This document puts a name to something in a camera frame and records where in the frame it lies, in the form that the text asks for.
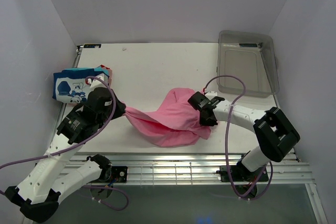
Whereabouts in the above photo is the pink t shirt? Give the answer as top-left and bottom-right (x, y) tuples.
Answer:
(125, 88), (212, 147)

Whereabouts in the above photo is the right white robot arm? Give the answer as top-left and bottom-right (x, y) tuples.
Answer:
(188, 92), (300, 181)

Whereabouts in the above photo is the clear plastic bin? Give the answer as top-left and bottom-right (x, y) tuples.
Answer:
(217, 30), (279, 98)

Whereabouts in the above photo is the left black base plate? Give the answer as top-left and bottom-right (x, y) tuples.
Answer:
(98, 166), (128, 184)

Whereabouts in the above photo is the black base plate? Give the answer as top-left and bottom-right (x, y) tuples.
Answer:
(98, 166), (128, 184)
(216, 165), (263, 182)

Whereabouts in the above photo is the aluminium rail frame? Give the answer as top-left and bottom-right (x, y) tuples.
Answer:
(30, 153), (316, 187)

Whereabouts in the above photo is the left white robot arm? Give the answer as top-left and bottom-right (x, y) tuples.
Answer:
(4, 87), (126, 223)

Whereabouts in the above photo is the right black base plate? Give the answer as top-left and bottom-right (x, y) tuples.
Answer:
(216, 165), (263, 182)

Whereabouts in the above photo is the folded blue printed t shirt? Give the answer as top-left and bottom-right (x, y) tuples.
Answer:
(52, 68), (108, 104)

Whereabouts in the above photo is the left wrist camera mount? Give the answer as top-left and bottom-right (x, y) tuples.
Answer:
(86, 74), (106, 91)

